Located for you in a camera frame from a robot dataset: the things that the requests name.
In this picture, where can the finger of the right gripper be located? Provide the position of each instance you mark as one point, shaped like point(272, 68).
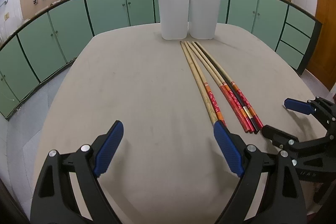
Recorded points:
point(322, 110)
point(291, 143)

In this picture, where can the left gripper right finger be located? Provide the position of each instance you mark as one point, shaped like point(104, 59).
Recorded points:
point(282, 199)

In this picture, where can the white twin utensil holder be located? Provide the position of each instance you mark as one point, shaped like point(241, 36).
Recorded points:
point(197, 18)

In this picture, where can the brown wooden door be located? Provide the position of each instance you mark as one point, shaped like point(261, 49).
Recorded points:
point(322, 61)

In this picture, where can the black chopstick silver band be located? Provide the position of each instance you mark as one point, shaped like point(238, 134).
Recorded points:
point(228, 84)

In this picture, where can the green kitchen cabinet run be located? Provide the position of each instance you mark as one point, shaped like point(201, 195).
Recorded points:
point(49, 42)

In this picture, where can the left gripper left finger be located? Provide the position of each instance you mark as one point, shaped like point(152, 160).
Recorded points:
point(54, 199)

